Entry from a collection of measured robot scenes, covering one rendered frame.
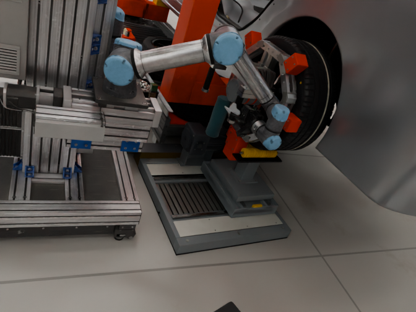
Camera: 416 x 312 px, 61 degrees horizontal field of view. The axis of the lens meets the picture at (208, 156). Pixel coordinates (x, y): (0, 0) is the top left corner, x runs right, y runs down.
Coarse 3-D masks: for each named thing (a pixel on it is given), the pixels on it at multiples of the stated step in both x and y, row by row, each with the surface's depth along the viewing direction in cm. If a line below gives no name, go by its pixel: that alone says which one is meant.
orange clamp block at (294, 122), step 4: (288, 116) 178; (292, 116) 180; (296, 116) 181; (288, 120) 177; (292, 120) 176; (296, 120) 177; (300, 120) 179; (284, 124) 179; (288, 124) 177; (292, 124) 177; (296, 124) 178; (284, 128) 179; (288, 128) 178; (292, 128) 179; (296, 128) 180
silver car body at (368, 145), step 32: (160, 0) 380; (224, 0) 402; (256, 0) 431; (288, 0) 212; (320, 0) 188; (352, 0) 171; (384, 0) 157; (352, 32) 171; (384, 32) 157; (352, 64) 171; (384, 64) 157; (352, 96) 171; (384, 96) 157; (352, 128) 171; (384, 128) 157; (352, 160) 171; (384, 160) 157; (384, 192) 157
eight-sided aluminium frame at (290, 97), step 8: (264, 40) 196; (248, 48) 205; (256, 48) 199; (264, 48) 193; (272, 48) 187; (280, 56) 182; (288, 56) 182; (280, 64) 182; (280, 72) 182; (288, 80) 179; (288, 88) 179; (288, 96) 178; (296, 96) 180; (280, 104) 182; (288, 104) 184; (240, 128) 212; (248, 136) 205
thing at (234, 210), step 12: (204, 168) 253; (216, 180) 240; (216, 192) 240; (228, 192) 236; (228, 204) 227; (240, 204) 226; (252, 204) 234; (264, 204) 235; (276, 204) 240; (240, 216) 228
